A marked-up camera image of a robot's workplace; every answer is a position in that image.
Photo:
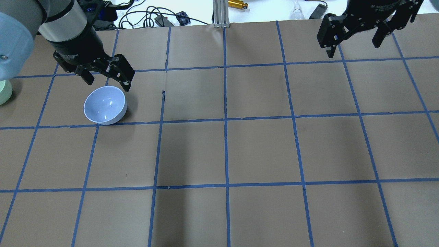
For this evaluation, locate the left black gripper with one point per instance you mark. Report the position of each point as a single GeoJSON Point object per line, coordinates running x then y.
{"type": "Point", "coordinates": [76, 45]}

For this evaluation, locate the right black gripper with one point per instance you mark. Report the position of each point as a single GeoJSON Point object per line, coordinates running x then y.
{"type": "Point", "coordinates": [372, 11]}

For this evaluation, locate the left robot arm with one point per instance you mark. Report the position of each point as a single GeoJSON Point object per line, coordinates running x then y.
{"type": "Point", "coordinates": [63, 23]}

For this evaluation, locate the blue bowl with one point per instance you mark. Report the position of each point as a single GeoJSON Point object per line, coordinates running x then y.
{"type": "Point", "coordinates": [105, 105]}

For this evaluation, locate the green bowl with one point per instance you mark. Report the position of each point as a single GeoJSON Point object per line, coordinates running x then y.
{"type": "Point", "coordinates": [6, 90]}

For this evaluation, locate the black flat device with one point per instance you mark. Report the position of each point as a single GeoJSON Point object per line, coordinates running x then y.
{"type": "Point", "coordinates": [319, 11]}

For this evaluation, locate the white light bulb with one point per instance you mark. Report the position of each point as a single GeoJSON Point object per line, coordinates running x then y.
{"type": "Point", "coordinates": [296, 12]}

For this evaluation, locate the black power adapter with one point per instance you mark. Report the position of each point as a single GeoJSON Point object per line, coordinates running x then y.
{"type": "Point", "coordinates": [162, 21]}

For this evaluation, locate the gold cylinder tool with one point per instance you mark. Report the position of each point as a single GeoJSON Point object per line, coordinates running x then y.
{"type": "Point", "coordinates": [237, 4]}

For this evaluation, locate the aluminium profile post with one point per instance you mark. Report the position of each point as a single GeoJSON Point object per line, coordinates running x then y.
{"type": "Point", "coordinates": [220, 14]}

